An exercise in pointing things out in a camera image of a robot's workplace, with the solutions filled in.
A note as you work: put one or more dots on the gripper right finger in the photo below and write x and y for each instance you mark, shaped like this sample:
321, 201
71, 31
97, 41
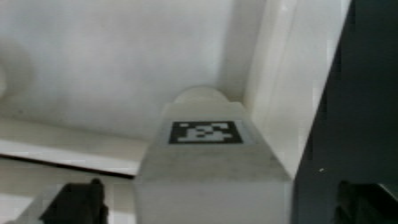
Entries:
367, 203

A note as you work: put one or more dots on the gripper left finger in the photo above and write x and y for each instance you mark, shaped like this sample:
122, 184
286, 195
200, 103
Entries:
78, 207

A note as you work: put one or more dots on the white leg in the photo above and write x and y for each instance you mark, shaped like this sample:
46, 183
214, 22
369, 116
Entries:
213, 180

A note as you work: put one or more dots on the white square tabletop tray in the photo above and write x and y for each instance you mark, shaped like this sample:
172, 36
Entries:
104, 56

